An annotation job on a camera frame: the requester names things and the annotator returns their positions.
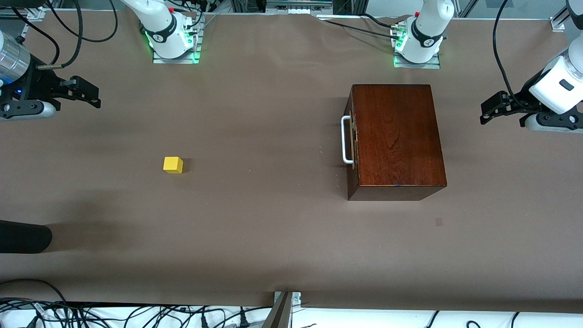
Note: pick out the aluminium frame post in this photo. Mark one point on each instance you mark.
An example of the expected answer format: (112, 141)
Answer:
(281, 312)

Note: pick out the black cylinder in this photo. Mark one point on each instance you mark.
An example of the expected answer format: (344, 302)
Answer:
(23, 237)

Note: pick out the yellow wooden block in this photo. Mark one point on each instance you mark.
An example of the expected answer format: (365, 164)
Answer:
(173, 165)

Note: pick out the aluminium table edge rail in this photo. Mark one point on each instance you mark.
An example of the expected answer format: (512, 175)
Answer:
(558, 23)
(36, 14)

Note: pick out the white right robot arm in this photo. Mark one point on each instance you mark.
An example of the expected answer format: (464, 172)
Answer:
(159, 27)

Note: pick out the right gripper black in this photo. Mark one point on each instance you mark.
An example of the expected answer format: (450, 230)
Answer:
(42, 85)

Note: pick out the dark brown wooden box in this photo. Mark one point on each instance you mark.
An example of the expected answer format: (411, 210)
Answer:
(396, 136)

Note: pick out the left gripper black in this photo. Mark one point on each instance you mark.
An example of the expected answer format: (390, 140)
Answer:
(519, 104)

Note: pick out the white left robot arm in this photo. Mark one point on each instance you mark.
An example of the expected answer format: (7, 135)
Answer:
(426, 32)

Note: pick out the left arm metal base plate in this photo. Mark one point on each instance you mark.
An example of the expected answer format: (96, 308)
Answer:
(423, 66)

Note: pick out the brown paper table cover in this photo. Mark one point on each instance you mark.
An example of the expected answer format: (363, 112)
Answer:
(250, 228)

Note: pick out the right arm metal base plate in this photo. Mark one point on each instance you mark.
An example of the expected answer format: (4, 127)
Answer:
(175, 60)

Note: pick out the aluminium frame structure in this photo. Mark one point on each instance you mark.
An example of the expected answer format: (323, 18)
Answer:
(296, 5)

